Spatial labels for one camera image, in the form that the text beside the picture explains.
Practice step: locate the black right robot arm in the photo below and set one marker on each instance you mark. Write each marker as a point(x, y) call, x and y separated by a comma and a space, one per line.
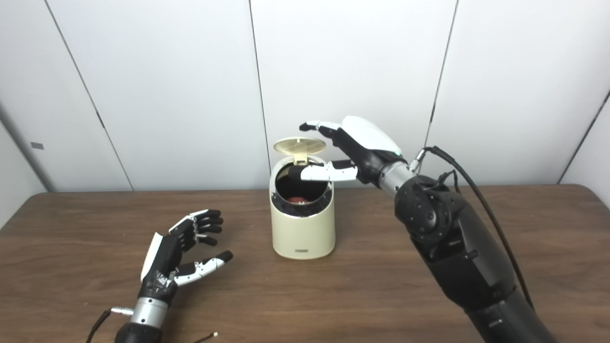
point(457, 247)

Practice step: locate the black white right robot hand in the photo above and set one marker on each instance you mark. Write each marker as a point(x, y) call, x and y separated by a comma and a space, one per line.
point(369, 143)

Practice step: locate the red apple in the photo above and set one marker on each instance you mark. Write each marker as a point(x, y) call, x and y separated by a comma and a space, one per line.
point(296, 199)

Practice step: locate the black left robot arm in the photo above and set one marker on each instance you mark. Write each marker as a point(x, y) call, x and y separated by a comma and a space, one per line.
point(145, 314)

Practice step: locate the cream-colored round bin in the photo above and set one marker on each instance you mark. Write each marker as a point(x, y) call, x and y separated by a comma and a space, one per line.
point(302, 233)

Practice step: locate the cream round bin lid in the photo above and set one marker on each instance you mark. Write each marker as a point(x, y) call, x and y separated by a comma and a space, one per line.
point(300, 145)

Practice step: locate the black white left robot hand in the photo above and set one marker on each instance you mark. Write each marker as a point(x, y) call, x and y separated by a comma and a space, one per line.
point(164, 259)

